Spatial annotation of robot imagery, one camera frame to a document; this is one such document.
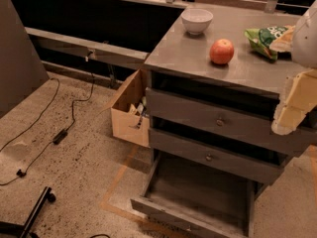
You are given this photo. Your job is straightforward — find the red apple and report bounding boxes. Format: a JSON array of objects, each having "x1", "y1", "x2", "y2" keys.
[{"x1": 209, "y1": 39, "x2": 235, "y2": 64}]

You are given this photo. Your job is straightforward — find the grey top drawer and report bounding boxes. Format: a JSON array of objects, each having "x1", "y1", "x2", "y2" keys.
[{"x1": 146, "y1": 88, "x2": 317, "y2": 157}]

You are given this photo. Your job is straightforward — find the white ceramic bowl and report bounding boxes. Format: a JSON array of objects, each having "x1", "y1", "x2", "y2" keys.
[{"x1": 180, "y1": 8, "x2": 213, "y2": 35}]

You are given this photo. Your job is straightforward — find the black chair base leg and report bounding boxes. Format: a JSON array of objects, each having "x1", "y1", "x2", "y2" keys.
[{"x1": 0, "y1": 186, "x2": 55, "y2": 238}]

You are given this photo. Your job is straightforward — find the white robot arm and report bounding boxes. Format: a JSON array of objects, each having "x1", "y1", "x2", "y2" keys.
[{"x1": 271, "y1": 1, "x2": 317, "y2": 135}]

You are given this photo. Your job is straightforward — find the items inside cardboard box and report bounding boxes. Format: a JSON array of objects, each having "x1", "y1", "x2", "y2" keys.
[{"x1": 128, "y1": 96, "x2": 147, "y2": 129}]

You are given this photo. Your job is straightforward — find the grey drawer cabinet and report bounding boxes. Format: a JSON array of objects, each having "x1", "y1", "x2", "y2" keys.
[{"x1": 130, "y1": 3, "x2": 317, "y2": 238}]

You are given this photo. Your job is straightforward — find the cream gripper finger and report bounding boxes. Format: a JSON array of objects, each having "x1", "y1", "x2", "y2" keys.
[{"x1": 271, "y1": 69, "x2": 317, "y2": 135}]

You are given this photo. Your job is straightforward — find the green chip bag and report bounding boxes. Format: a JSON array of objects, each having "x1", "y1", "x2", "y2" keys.
[{"x1": 245, "y1": 25, "x2": 294, "y2": 60}]

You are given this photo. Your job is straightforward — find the grey open bottom drawer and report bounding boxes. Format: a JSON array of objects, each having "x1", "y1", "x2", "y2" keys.
[{"x1": 131, "y1": 150, "x2": 255, "y2": 238}]

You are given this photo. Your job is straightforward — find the grey metal rail shelf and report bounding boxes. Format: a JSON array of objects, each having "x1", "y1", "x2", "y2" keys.
[{"x1": 25, "y1": 27, "x2": 149, "y2": 70}]

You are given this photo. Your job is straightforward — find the grey middle drawer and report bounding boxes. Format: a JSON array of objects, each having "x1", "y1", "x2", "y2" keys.
[{"x1": 149, "y1": 129, "x2": 283, "y2": 184}]

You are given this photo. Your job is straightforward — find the cardboard box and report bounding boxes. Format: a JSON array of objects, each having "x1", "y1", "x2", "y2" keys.
[{"x1": 110, "y1": 69, "x2": 150, "y2": 147}]

